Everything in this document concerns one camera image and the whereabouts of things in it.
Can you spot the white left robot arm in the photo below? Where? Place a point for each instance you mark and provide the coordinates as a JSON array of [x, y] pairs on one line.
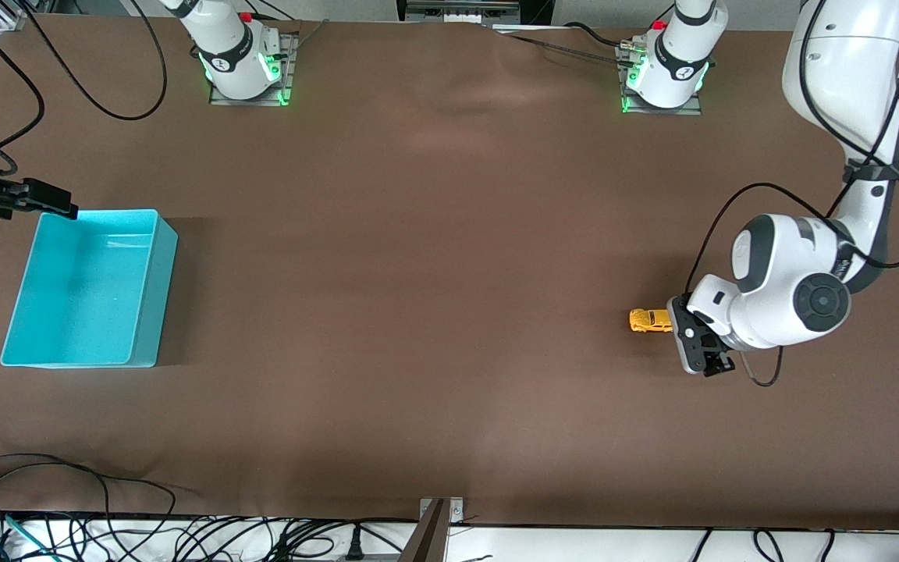
[[793, 273]]

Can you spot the aluminium profile bar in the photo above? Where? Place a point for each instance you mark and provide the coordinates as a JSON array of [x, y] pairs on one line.
[[426, 542]]

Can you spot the turquoise plastic bin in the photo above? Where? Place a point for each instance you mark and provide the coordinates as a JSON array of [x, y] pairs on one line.
[[83, 297]]

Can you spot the brown table cover sheet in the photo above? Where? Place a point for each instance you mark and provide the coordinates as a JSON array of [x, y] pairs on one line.
[[418, 312]]

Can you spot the grey power strip box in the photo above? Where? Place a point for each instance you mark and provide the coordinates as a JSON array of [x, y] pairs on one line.
[[457, 12]]

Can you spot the small metal bracket plate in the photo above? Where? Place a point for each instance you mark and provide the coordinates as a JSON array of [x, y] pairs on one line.
[[456, 507]]

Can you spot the black power plug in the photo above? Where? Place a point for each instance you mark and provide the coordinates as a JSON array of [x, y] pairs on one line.
[[353, 546]]

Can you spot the yellow beetle toy car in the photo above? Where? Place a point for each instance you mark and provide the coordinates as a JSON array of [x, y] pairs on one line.
[[648, 321]]

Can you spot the aluminium frame corner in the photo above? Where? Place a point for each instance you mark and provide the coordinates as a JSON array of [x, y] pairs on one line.
[[5, 12]]

